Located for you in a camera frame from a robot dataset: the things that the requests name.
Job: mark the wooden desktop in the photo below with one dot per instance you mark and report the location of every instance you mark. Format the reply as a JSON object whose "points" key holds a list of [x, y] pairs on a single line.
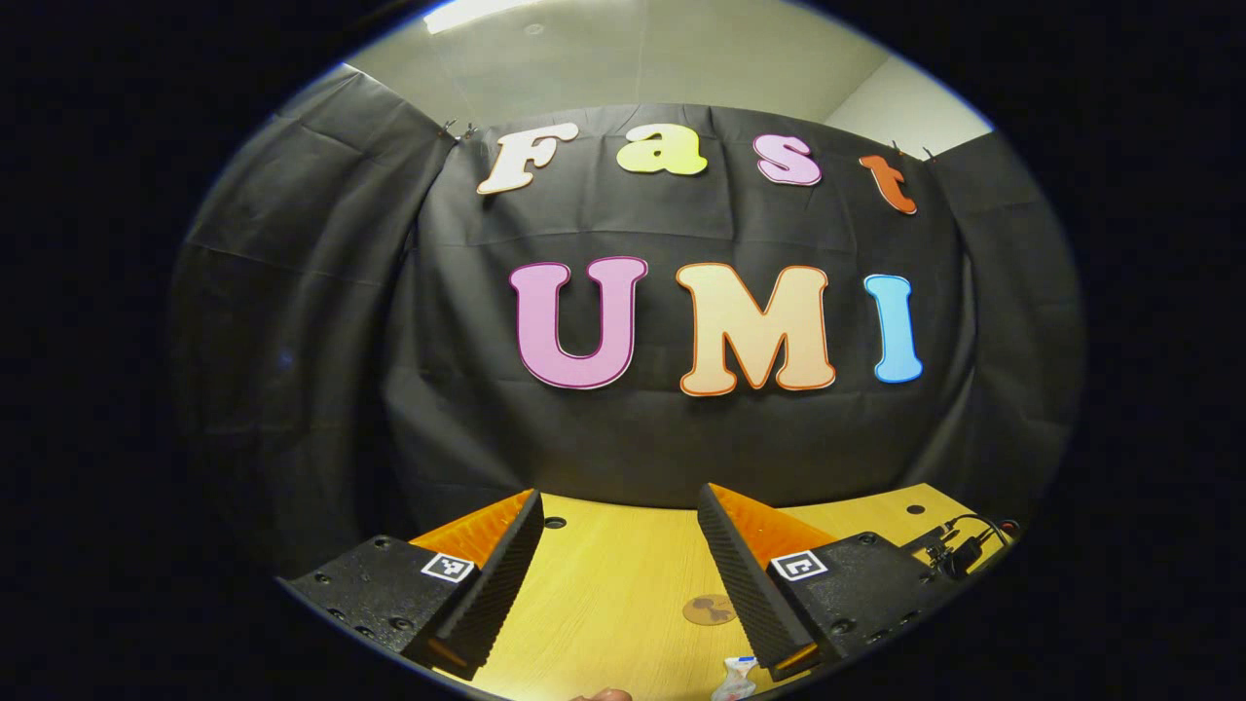
{"points": [[604, 584]]}

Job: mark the ceiling light panel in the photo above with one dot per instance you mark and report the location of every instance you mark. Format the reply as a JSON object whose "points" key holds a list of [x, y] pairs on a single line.
{"points": [[477, 12]]}

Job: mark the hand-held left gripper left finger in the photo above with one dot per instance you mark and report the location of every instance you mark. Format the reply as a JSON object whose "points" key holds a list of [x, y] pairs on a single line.
{"points": [[496, 584]]}

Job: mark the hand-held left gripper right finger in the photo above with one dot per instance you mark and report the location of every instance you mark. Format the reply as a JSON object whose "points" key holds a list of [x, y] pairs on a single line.
{"points": [[745, 584]]}

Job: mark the round brown coaster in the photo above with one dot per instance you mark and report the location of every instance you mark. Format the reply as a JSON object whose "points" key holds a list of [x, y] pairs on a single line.
{"points": [[703, 609]]}

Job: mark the white toothpaste tube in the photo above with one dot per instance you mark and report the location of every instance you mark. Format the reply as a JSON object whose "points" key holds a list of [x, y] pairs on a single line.
{"points": [[732, 682]]}

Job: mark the black backdrop cloth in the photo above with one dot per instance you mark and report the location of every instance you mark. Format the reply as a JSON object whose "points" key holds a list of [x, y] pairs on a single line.
{"points": [[633, 448]]}

